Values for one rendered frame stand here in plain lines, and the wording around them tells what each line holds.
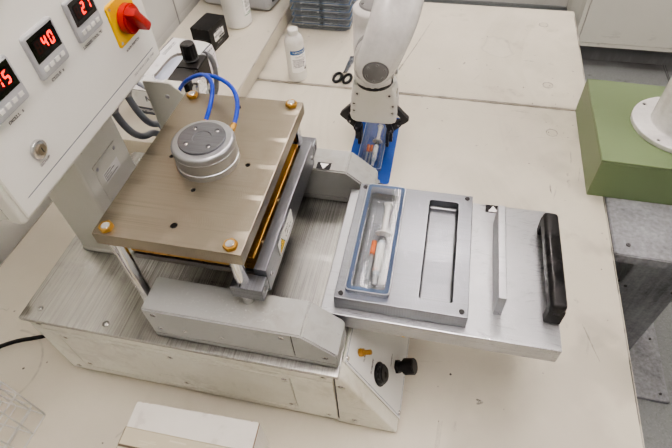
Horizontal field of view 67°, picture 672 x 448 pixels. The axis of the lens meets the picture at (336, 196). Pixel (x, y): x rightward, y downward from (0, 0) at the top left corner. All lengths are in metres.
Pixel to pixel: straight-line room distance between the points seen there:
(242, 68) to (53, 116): 0.84
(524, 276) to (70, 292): 0.64
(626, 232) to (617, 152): 0.16
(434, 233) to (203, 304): 0.32
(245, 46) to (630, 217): 1.05
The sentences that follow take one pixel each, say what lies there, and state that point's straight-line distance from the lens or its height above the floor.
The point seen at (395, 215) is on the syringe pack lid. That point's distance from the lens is 0.71.
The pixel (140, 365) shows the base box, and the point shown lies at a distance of 0.86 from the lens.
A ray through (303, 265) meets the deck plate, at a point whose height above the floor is 0.93.
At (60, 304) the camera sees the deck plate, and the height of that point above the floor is 0.93.
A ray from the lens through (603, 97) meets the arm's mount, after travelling 1.28.
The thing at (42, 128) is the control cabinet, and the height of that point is 1.22.
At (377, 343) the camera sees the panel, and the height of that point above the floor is 0.85.
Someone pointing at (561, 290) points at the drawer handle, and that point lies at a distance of 0.67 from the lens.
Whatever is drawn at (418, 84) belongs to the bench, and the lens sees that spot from 1.38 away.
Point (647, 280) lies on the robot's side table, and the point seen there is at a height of 0.41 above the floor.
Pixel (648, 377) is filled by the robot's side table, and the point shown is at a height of 0.01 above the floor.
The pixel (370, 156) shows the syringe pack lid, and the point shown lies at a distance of 1.13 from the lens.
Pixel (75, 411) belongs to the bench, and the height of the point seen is 0.75.
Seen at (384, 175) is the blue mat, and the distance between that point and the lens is 1.12.
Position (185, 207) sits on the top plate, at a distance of 0.62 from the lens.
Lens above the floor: 1.54
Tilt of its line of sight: 48 degrees down
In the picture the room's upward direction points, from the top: 4 degrees counter-clockwise
